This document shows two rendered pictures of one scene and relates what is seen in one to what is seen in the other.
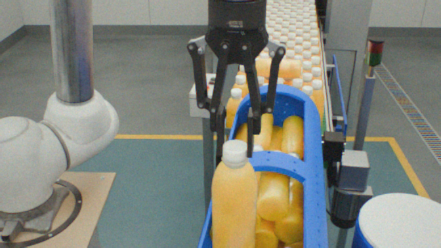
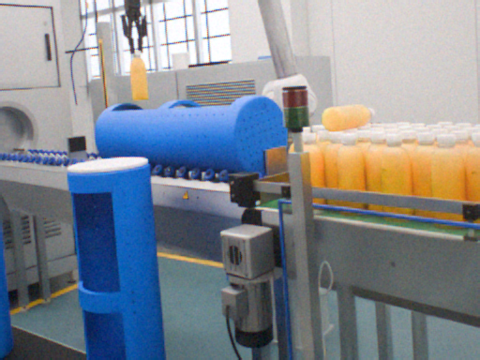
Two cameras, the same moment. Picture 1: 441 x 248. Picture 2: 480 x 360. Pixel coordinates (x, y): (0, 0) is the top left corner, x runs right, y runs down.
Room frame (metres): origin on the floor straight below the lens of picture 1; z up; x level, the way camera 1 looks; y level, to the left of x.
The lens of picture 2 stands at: (2.30, -1.74, 1.27)
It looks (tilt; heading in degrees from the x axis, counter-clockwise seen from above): 5 degrees down; 127
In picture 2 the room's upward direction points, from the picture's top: 4 degrees counter-clockwise
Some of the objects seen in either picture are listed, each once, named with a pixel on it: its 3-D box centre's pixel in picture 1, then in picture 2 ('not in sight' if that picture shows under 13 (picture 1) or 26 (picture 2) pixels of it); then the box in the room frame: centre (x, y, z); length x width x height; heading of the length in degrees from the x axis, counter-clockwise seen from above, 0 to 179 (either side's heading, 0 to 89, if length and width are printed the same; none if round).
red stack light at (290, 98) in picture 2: (375, 46); (294, 98); (1.67, -0.60, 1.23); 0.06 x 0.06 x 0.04
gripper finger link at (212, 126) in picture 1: (209, 113); not in sight; (0.57, 0.02, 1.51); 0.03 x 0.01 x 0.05; 81
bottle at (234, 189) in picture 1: (234, 206); (138, 77); (0.56, -0.02, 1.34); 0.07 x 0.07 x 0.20
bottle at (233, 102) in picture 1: (235, 117); not in sight; (1.49, -0.04, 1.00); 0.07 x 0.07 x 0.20
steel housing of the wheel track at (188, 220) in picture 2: not in sight; (111, 195); (0.31, -0.02, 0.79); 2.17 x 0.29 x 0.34; 171
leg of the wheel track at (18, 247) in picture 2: not in sight; (20, 261); (-0.67, 0.06, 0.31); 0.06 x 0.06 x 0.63; 81
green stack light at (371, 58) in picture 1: (373, 56); (296, 116); (1.67, -0.60, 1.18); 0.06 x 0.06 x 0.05
